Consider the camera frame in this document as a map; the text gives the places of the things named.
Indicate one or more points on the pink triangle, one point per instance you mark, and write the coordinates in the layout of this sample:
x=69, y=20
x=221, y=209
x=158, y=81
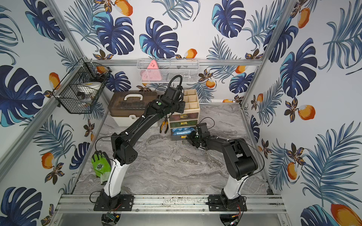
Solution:
x=151, y=73

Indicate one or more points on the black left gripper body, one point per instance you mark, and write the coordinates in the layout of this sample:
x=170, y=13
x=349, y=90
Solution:
x=175, y=106

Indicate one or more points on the beige drawer organizer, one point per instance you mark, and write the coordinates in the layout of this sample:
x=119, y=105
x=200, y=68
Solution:
x=190, y=115

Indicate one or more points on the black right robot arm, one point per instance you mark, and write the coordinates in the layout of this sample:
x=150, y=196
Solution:
x=240, y=163

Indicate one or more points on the brown lidded storage box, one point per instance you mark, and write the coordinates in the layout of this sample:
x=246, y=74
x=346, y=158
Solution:
x=126, y=107

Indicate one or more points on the green work glove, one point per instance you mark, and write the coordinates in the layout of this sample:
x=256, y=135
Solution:
x=101, y=165

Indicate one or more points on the white tape roll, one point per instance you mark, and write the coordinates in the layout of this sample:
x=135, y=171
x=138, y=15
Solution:
x=89, y=87

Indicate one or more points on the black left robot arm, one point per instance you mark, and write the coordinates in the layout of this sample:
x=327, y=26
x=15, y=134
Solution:
x=123, y=144

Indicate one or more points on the yellow black pliers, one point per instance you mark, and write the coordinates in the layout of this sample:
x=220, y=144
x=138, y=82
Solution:
x=164, y=126

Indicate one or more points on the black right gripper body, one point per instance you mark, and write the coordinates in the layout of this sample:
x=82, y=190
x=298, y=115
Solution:
x=194, y=139

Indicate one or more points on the black wire basket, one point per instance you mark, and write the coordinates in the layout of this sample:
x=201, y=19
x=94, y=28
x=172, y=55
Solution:
x=67, y=94

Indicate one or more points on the clear wall tray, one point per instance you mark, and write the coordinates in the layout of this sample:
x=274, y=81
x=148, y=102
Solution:
x=169, y=68

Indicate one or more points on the clear lowest drawer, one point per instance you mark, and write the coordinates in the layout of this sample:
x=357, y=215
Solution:
x=176, y=138

